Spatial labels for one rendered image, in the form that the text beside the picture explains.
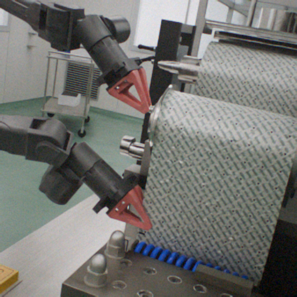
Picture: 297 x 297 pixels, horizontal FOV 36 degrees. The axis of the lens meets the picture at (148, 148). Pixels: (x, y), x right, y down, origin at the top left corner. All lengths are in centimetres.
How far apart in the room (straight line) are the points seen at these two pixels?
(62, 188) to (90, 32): 29
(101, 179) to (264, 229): 30
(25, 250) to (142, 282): 39
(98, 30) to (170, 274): 45
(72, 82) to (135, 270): 652
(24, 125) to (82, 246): 38
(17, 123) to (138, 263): 33
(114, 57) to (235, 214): 35
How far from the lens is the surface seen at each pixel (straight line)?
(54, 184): 88
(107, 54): 84
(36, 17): 95
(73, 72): 720
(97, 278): 71
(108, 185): 82
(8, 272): 93
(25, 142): 83
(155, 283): 75
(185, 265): 81
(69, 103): 583
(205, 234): 82
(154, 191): 82
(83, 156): 84
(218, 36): 116
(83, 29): 86
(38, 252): 105
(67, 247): 108
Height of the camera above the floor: 142
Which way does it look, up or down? 15 degrees down
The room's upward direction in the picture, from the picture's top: 10 degrees clockwise
